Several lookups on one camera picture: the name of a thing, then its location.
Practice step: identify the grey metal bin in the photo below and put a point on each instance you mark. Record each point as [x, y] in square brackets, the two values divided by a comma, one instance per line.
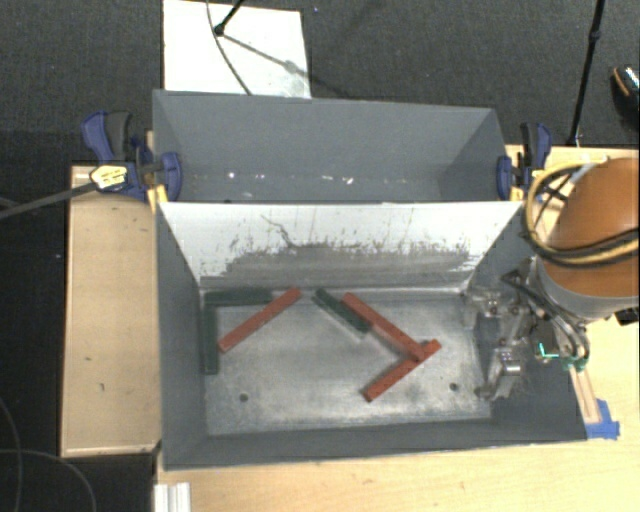
[310, 380]

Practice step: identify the red-brown flat block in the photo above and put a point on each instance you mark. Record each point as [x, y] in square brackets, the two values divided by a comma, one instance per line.
[260, 320]
[382, 326]
[402, 370]

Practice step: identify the dark green flat block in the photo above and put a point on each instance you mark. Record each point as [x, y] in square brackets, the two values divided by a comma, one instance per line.
[341, 311]

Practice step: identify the pale wood board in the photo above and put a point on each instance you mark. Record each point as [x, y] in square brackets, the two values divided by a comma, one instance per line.
[112, 320]

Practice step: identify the black cylinder on white bracket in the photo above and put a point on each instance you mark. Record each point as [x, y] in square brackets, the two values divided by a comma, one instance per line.
[627, 316]

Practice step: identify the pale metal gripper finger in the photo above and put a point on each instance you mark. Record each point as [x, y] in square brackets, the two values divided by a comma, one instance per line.
[507, 367]
[484, 302]

